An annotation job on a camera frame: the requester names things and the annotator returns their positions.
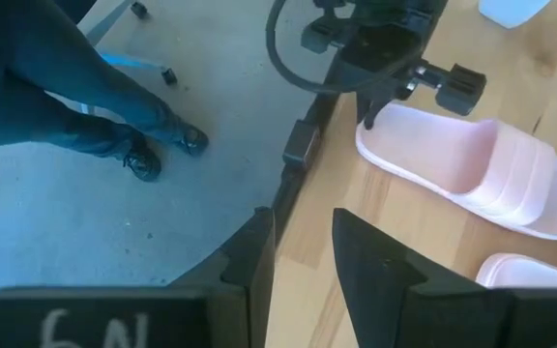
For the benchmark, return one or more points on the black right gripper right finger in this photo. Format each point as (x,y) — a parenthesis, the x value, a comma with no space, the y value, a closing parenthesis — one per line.
(385,299)

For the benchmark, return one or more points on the black edge clamp with knob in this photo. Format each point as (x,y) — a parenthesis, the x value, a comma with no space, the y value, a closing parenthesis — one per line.
(380,48)

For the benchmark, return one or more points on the black aluminium table frame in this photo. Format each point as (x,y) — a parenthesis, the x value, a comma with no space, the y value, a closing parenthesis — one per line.
(301,145)

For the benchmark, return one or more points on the pink rubber slide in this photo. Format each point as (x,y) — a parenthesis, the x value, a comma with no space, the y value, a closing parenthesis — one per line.
(530,273)
(501,179)

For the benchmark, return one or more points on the white paper label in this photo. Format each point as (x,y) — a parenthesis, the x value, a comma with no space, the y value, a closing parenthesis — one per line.
(515,12)

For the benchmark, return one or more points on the person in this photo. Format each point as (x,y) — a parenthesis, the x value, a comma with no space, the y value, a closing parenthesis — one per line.
(41,72)

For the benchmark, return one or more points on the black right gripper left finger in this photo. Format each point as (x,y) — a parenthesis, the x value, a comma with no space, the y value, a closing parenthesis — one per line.
(254,270)

